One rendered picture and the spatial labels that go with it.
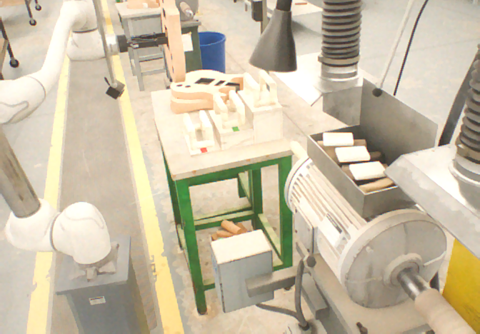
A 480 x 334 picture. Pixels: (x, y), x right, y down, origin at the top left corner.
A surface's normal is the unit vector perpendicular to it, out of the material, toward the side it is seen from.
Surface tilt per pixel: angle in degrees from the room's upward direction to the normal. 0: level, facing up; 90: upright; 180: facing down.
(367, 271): 88
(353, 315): 0
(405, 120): 90
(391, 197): 90
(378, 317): 0
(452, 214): 38
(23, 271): 0
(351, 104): 90
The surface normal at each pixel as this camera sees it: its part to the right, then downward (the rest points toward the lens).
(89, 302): 0.16, 0.49
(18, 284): -0.07, -0.86
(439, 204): -0.64, -0.55
